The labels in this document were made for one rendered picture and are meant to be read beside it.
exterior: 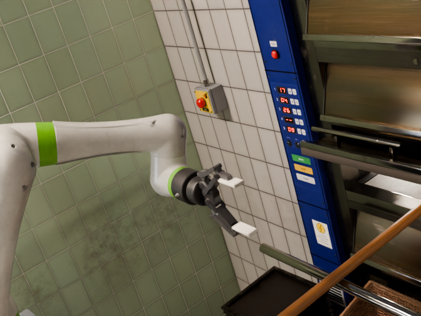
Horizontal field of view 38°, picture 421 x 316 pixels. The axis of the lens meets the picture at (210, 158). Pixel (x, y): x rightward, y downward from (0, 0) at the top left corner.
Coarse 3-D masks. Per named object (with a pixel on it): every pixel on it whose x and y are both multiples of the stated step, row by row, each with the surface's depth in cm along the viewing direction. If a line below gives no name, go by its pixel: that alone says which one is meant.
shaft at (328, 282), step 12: (420, 204) 178; (408, 216) 175; (396, 228) 172; (372, 240) 170; (384, 240) 169; (360, 252) 166; (372, 252) 167; (348, 264) 163; (360, 264) 165; (336, 276) 160; (312, 288) 158; (324, 288) 158; (300, 300) 155; (312, 300) 156; (288, 312) 152; (300, 312) 154
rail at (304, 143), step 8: (304, 144) 186; (312, 144) 183; (320, 144) 181; (328, 152) 178; (336, 152) 175; (344, 152) 173; (352, 152) 171; (360, 152) 169; (360, 160) 168; (368, 160) 166; (376, 160) 164; (384, 160) 162; (392, 160) 161; (392, 168) 160; (400, 168) 158; (408, 168) 155; (416, 168) 153
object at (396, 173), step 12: (360, 132) 192; (348, 144) 183; (360, 144) 182; (372, 144) 180; (408, 144) 175; (420, 144) 174; (312, 156) 185; (324, 156) 180; (336, 156) 176; (384, 156) 170; (408, 156) 167; (420, 156) 165; (360, 168) 169; (372, 168) 166; (384, 168) 162; (408, 180) 157; (420, 180) 153
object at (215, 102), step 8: (200, 88) 237; (208, 88) 234; (216, 88) 234; (200, 96) 237; (208, 96) 233; (216, 96) 235; (224, 96) 237; (208, 104) 236; (216, 104) 235; (224, 104) 238; (208, 112) 239; (216, 112) 236
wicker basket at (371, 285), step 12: (372, 288) 210; (384, 288) 205; (360, 300) 209; (396, 300) 202; (408, 300) 197; (348, 312) 206; (360, 312) 210; (372, 312) 212; (384, 312) 207; (420, 312) 195
